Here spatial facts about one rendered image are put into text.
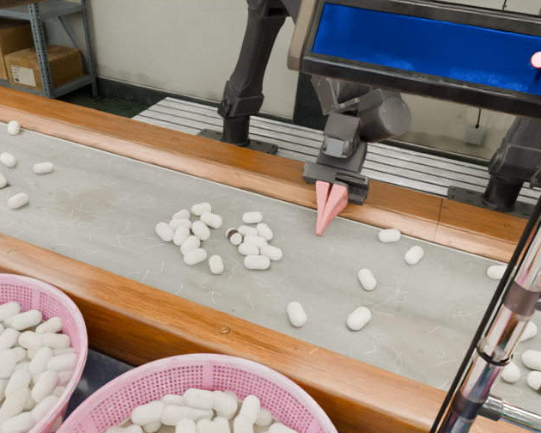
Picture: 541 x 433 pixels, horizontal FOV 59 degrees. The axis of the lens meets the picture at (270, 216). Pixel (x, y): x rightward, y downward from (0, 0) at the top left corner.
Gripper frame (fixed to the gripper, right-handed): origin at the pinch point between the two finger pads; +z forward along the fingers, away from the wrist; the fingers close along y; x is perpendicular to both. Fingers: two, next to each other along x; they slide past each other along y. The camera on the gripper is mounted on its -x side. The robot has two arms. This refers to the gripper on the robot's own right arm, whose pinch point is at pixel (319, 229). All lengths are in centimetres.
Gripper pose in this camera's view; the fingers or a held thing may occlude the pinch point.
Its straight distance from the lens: 72.9
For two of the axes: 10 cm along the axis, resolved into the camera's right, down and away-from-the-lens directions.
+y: 9.3, 2.7, -2.6
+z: -3.3, 9.1, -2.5
